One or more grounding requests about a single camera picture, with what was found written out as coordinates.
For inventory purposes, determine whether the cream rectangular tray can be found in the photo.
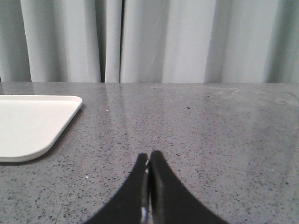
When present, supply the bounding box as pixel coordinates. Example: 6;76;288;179
0;95;83;162

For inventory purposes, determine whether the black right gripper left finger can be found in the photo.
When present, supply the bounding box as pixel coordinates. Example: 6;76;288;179
85;153;149;224

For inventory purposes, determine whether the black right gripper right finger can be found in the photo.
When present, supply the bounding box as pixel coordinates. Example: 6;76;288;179
149;151;227;224

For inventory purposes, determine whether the grey-green curtain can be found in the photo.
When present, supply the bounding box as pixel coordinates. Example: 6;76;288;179
0;0;299;83

